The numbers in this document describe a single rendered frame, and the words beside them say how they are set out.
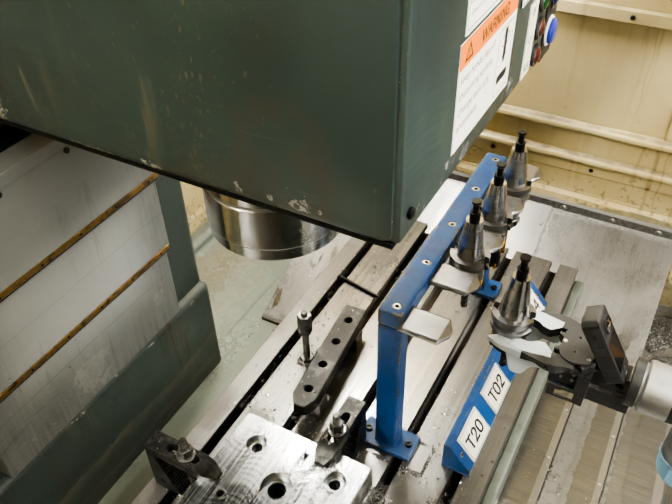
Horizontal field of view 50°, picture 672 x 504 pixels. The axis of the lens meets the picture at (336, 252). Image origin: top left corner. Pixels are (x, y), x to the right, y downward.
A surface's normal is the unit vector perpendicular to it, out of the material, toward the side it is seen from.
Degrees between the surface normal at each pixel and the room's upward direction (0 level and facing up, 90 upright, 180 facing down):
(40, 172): 91
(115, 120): 90
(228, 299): 0
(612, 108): 90
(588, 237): 24
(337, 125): 90
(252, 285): 0
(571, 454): 8
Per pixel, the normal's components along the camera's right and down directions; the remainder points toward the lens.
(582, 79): -0.48, 0.58
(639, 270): -0.22, -0.45
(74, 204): 0.91, 0.28
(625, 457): 0.04, -0.83
